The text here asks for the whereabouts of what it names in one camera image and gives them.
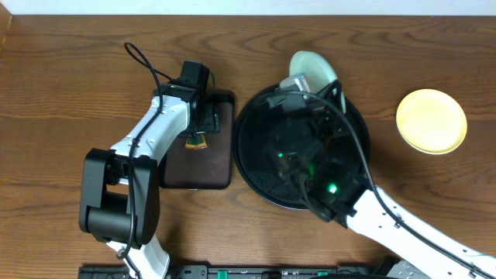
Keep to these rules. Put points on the pale green plate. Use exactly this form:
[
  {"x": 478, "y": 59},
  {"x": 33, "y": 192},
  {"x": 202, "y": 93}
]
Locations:
[{"x": 312, "y": 73}]

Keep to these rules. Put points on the yellow plate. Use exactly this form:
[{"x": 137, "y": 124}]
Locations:
[{"x": 431, "y": 121}]

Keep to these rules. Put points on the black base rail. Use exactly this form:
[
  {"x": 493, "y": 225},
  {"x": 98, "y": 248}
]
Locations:
[{"x": 205, "y": 272}]

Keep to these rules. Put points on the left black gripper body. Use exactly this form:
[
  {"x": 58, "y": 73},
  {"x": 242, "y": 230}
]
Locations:
[{"x": 209, "y": 121}]

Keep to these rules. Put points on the green and orange sponge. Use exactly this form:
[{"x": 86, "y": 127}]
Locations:
[{"x": 196, "y": 142}]

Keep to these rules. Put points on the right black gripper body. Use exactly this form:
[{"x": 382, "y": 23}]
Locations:
[{"x": 320, "y": 133}]

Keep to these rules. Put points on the black round tray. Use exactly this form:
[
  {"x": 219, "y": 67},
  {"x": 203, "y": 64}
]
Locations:
[{"x": 255, "y": 155}]

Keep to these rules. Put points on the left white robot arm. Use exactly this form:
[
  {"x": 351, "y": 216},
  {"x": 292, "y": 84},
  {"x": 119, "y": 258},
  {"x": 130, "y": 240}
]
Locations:
[{"x": 120, "y": 200}]

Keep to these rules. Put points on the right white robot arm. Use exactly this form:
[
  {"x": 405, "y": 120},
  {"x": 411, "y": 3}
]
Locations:
[{"x": 374, "y": 214}]

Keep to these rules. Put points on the black rectangular water tray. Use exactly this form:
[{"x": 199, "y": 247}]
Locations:
[{"x": 206, "y": 168}]

